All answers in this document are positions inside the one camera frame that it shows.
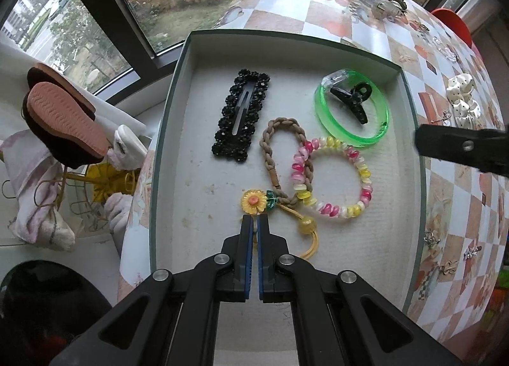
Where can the cream polka dot scrunchie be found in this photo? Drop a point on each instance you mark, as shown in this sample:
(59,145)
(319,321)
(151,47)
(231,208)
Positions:
(461,89)

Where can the pink white towel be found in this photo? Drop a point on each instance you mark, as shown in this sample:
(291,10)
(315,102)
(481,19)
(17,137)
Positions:
(32,191)

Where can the dark window frame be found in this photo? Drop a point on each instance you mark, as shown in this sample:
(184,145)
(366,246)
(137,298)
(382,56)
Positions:
(99,12)

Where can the black round object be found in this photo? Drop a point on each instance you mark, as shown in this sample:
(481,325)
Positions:
(39,310)

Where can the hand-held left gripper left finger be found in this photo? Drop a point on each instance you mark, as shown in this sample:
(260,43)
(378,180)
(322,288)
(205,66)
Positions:
(247,258)

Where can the black flower hair clip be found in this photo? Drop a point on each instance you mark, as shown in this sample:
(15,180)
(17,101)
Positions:
(228,111)

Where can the gold bow hairpin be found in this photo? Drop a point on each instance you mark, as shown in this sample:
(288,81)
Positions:
(447,268)

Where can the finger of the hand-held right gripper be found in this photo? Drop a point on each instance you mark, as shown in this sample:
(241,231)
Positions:
(465,147)

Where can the small silver hair clip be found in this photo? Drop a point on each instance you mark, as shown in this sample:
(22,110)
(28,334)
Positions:
(429,237)

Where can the white fluffy slipper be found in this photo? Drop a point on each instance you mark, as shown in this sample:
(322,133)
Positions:
(119,211)
(127,147)

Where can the silver star hair clip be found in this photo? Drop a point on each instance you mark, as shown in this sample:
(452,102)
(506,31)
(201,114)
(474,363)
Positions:
(471,252)

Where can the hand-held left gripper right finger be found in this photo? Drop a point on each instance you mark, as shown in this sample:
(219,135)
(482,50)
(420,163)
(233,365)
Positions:
(261,258)

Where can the brown slipper pink sole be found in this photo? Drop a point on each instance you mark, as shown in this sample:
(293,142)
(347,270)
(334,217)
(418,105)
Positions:
(47,74)
(67,119)

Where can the checked floral tablecloth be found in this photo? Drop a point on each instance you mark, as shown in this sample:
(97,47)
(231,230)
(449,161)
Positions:
(457,199)

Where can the clear plastic hair clip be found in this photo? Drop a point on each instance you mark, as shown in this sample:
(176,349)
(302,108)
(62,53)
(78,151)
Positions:
(334,79)

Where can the small black claw clip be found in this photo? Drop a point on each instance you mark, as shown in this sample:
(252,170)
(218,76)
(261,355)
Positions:
(354,101)

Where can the grey shallow cardboard box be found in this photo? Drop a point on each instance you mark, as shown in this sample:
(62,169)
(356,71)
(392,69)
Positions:
(199,191)

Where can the red plastic chair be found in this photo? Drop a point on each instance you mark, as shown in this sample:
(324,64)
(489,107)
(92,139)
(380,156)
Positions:
(453,22)

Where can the transparent large claw clip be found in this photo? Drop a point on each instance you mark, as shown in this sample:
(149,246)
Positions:
(377,4)

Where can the green translucent bangle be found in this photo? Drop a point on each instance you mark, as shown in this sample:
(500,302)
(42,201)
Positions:
(328,121)

